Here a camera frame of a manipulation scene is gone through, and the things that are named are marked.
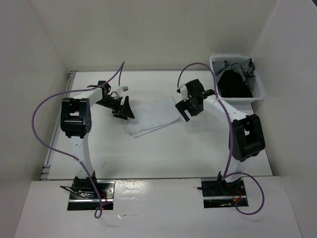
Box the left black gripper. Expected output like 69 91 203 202
95 96 134 120

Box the white skirt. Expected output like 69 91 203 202
123 96 182 138

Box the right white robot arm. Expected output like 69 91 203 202
175 79 265 195

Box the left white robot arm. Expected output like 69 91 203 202
60 81 135 198

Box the black skirt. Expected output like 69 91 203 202
217 69 253 98

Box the white plastic basket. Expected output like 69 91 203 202
209 54 264 105

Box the grey skirt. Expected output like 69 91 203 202
211 57 256 89

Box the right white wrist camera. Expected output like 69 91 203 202
176 84 189 101

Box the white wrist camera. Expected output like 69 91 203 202
116 86 129 97
176 84 189 101

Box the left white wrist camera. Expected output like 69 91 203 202
116 86 129 97

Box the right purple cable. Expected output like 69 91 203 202
177 62 265 216

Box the purple cable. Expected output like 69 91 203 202
32 61 126 219
177 62 265 216

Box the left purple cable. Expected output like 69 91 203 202
32 61 126 219

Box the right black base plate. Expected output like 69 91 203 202
197 178 249 208

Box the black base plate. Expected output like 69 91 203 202
197 178 249 208
60 181 115 211

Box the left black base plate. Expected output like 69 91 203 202
60 181 115 211

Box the aluminium table edge rail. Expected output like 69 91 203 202
39 70 77 181

